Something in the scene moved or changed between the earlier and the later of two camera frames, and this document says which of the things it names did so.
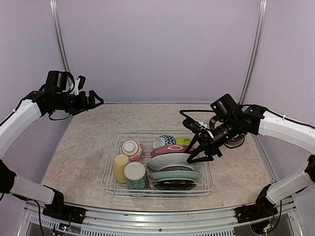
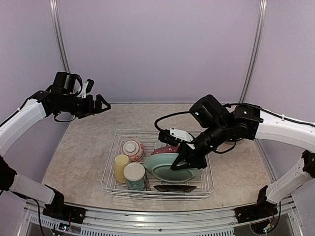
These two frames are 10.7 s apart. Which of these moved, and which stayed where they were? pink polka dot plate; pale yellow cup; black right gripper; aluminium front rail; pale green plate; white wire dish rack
Moved: pale green plate; black right gripper
Stayed: white wire dish rack; aluminium front rail; pale yellow cup; pink polka dot plate
